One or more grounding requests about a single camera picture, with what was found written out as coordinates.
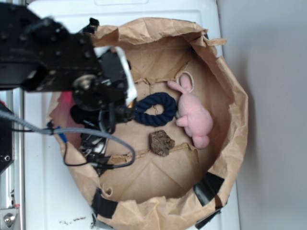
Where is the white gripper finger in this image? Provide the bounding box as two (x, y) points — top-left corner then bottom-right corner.
(94, 46), (138, 108)

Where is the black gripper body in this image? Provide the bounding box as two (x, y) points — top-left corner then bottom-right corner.
(71, 50), (136, 135)

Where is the dark blue twisted rope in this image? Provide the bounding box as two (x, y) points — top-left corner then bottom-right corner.
(133, 92), (178, 127)

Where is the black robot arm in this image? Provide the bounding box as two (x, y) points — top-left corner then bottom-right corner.
(0, 3), (137, 132)

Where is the brown rock chunk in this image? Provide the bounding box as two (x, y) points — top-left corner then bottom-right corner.
(149, 130), (175, 157)

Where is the pink plush bunny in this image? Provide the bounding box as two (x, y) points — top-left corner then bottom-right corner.
(167, 71), (213, 149)

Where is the brown paper bag bin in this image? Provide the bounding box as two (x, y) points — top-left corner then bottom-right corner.
(57, 18), (248, 230)

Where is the black mounting plate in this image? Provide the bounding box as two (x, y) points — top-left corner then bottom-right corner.
(0, 100), (15, 174)

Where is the white plastic lid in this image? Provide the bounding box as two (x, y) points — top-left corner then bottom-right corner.
(24, 0), (241, 230)

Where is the grey braided cable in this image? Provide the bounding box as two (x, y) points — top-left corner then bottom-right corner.
(0, 109), (136, 169)

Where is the aluminium frame rail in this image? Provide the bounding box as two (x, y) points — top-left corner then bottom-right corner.
(0, 89), (25, 230)

